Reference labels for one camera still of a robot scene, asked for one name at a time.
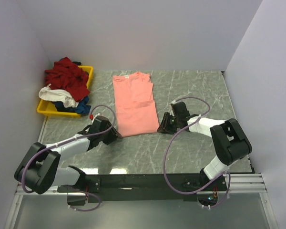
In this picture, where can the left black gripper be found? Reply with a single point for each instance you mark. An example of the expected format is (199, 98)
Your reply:
(114, 134)

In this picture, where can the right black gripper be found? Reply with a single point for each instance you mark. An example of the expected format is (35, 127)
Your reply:
(164, 127)

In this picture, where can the pink t shirt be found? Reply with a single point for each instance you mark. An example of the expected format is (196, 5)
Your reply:
(135, 106)

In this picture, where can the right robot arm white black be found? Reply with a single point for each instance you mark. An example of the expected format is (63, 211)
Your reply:
(229, 140)

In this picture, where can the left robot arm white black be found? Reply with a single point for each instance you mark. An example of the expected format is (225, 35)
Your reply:
(39, 169)

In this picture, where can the blue t shirt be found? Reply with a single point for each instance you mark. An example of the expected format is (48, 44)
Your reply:
(82, 108)

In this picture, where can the black base beam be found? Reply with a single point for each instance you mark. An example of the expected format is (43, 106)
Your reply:
(134, 187)

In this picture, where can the yellow plastic bin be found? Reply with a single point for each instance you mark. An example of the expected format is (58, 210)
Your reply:
(48, 109)

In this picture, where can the red t shirt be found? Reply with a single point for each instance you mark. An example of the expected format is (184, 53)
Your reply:
(66, 75)

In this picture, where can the white t shirt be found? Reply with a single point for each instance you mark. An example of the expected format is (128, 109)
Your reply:
(57, 95)

